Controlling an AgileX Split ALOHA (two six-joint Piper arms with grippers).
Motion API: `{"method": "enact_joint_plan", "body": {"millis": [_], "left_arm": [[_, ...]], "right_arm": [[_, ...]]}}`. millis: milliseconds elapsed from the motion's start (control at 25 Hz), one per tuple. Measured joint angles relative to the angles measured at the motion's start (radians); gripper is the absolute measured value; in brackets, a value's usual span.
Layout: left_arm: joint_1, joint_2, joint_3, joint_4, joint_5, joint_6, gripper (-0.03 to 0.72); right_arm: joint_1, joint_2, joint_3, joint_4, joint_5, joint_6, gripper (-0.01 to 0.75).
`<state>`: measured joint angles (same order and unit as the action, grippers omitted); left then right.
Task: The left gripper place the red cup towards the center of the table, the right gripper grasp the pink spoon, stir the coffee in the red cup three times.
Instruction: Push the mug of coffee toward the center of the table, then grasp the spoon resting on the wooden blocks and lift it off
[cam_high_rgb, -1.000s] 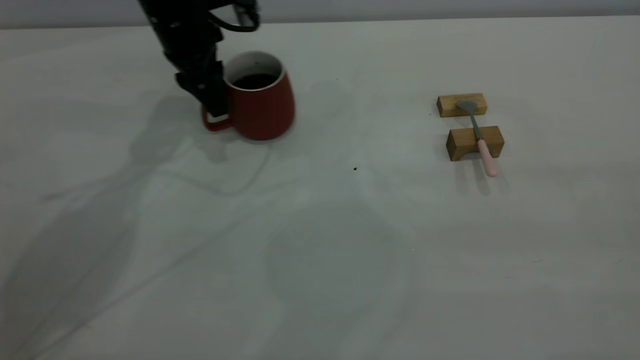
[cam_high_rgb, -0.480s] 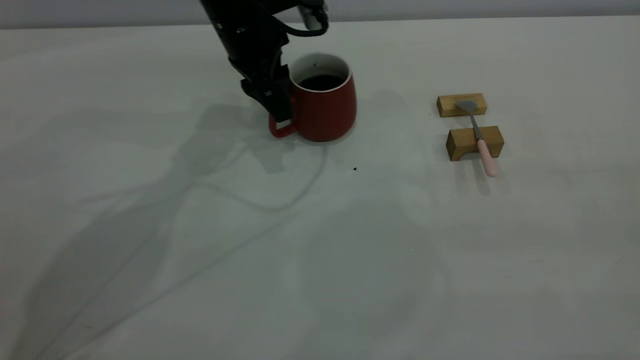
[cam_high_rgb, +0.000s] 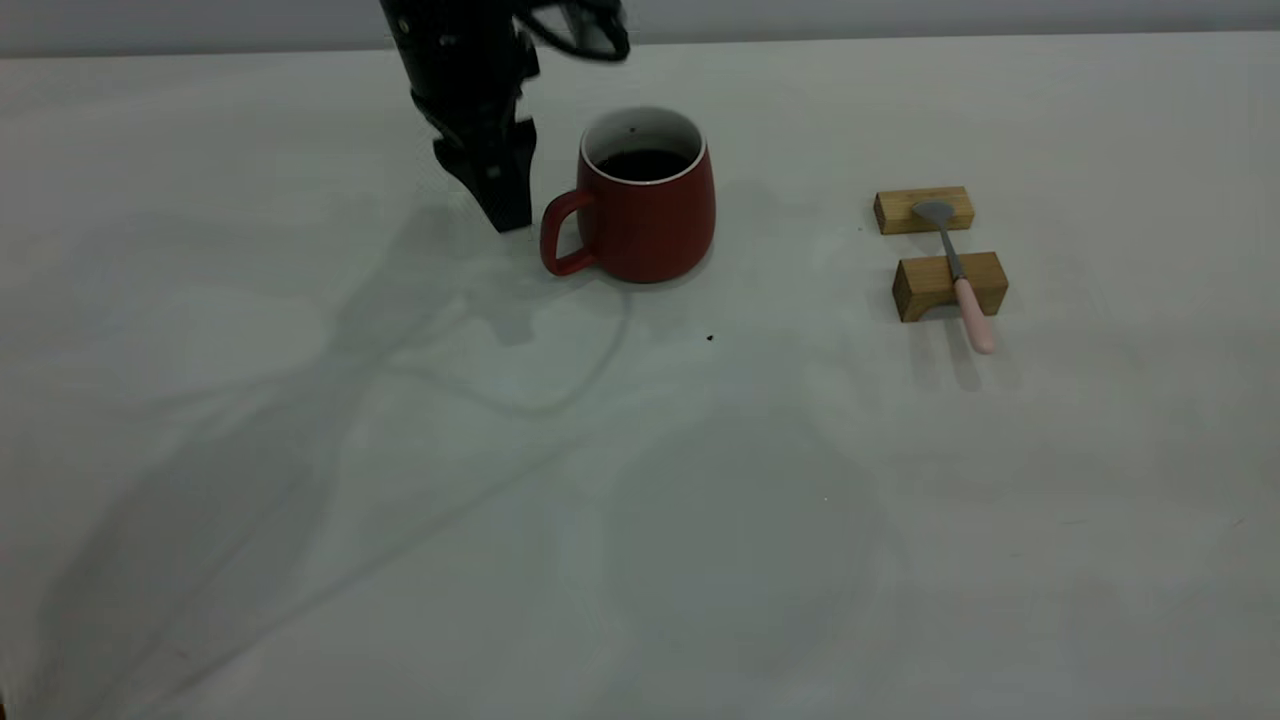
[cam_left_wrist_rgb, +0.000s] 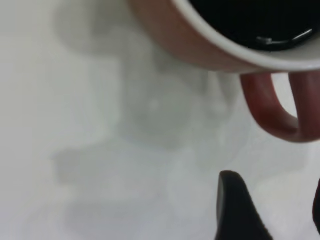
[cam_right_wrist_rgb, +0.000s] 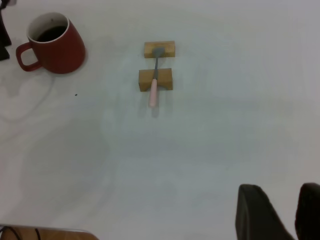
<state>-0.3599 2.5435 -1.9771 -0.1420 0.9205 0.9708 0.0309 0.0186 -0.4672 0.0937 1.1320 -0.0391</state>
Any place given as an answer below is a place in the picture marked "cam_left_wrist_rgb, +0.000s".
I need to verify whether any red ceramic mug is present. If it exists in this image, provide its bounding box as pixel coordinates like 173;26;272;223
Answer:
127;0;320;144

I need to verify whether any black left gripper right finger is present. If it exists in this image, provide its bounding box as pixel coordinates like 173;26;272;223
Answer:
312;177;320;240

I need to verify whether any dark coffee liquid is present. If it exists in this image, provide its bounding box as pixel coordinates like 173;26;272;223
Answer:
186;0;320;53

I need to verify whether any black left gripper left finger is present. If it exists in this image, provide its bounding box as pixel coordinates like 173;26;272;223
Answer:
215;170;276;240

